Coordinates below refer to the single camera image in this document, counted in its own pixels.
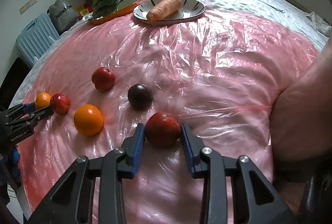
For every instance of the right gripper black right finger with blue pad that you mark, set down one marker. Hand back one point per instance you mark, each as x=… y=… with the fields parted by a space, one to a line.
x=254 y=198

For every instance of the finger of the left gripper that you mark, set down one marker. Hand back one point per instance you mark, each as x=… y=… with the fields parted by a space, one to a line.
x=29 y=119
x=20 y=110

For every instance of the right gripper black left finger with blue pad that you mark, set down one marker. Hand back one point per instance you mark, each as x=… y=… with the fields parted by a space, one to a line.
x=71 y=198

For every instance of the small orange tangerine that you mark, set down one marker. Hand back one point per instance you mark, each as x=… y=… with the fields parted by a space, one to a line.
x=42 y=100

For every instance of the small red apple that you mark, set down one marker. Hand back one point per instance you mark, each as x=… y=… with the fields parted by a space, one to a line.
x=60 y=104

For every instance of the large orange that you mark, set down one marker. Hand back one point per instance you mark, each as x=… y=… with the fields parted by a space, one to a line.
x=88 y=120

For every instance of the dark purple plum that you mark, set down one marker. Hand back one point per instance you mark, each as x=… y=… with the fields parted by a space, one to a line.
x=140 y=96

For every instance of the grey shopping bag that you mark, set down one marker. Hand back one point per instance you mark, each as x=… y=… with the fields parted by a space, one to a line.
x=63 y=16

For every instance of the pink plastic sheet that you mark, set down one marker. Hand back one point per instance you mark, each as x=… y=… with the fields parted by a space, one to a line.
x=166 y=88

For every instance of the green leafy vegetable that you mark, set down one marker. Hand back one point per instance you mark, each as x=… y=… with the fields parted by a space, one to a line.
x=102 y=8

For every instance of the orange tray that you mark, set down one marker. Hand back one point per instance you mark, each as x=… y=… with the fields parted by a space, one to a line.
x=124 y=8

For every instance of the striped white plate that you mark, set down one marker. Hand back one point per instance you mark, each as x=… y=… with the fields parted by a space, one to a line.
x=190 y=10

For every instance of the orange carrot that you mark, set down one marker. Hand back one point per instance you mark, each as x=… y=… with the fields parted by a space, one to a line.
x=163 y=9

